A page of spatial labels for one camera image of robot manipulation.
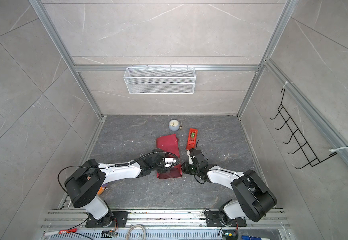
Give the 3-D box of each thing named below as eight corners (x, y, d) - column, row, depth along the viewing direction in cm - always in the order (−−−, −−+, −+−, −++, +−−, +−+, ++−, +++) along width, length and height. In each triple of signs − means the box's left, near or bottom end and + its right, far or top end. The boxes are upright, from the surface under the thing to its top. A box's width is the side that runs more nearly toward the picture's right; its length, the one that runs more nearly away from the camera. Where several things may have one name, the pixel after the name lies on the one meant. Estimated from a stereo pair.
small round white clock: (166, 126, 115) (166, 123, 112) (173, 120, 119) (173, 117, 115) (174, 132, 111) (174, 129, 108) (181, 126, 115) (181, 123, 112)
